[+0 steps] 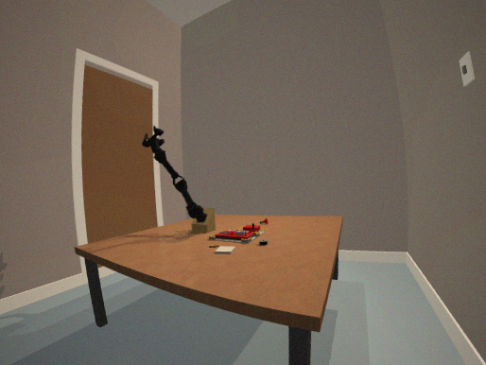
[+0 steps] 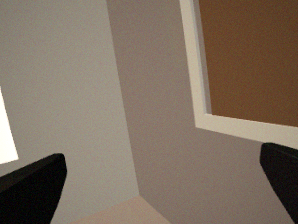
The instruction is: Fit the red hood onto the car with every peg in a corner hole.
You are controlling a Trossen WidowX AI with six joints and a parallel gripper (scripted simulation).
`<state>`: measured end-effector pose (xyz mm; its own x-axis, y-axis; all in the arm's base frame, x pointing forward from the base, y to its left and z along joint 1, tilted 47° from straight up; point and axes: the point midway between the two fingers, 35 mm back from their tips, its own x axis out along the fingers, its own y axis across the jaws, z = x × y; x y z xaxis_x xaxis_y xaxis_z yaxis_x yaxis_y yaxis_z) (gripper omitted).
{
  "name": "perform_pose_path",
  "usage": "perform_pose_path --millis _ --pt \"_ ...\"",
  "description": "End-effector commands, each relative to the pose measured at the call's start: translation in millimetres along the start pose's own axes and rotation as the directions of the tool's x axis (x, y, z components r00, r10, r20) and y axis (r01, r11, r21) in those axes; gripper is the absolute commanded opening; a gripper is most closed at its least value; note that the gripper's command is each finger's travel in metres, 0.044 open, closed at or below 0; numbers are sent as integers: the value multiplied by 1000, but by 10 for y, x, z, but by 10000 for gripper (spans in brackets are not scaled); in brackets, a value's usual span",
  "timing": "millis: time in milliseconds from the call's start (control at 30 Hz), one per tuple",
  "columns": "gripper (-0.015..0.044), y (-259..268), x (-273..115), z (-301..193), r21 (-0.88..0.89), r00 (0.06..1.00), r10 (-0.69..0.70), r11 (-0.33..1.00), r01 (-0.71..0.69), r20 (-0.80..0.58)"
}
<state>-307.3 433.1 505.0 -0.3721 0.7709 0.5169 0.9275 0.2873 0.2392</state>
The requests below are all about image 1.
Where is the beige flat square tile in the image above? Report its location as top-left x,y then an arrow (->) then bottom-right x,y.
215,246 -> 235,253

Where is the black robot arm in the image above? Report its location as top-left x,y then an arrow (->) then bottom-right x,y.
151,138 -> 207,222

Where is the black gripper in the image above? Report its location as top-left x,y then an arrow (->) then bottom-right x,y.
142,126 -> 164,148

